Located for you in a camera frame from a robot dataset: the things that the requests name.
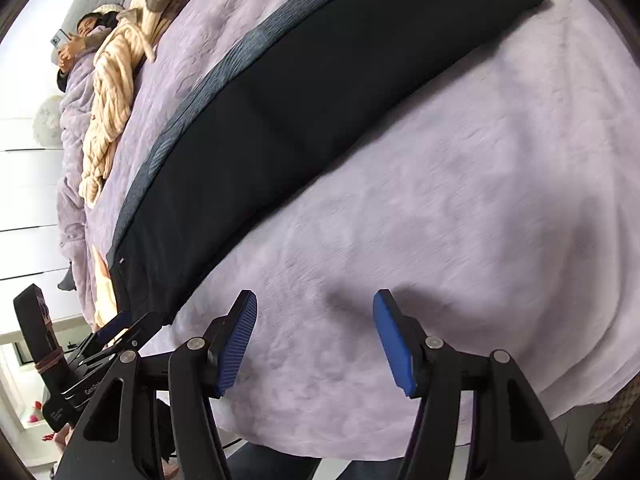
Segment brown patterned bag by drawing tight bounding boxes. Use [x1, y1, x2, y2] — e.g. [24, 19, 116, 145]
[587, 390, 640, 456]

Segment striped beige robe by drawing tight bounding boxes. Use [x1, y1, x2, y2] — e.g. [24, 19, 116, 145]
[79, 0, 173, 208]

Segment white printed round pillow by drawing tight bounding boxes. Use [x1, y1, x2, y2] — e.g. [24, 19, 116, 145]
[31, 94, 65, 148]

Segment lavender fleece bed sheet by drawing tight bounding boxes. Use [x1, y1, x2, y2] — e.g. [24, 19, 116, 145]
[80, 0, 640, 461]

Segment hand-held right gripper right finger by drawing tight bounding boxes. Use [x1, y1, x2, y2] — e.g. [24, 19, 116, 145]
[372, 288, 576, 480]

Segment lavender fleece duvet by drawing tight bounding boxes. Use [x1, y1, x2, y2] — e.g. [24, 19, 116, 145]
[56, 25, 116, 331]

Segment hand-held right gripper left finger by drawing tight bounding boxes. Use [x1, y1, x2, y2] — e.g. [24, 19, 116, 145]
[52, 289, 259, 480]

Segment white wardrobe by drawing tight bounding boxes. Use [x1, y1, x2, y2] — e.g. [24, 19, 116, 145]
[0, 117, 96, 331]

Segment black pants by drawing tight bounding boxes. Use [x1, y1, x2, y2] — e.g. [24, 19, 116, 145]
[107, 0, 551, 326]

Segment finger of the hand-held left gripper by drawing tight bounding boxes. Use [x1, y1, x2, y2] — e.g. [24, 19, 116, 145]
[107, 312, 169, 356]
[95, 310, 134, 346]

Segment peach cloth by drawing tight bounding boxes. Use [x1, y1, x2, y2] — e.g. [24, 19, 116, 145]
[91, 247, 121, 328]

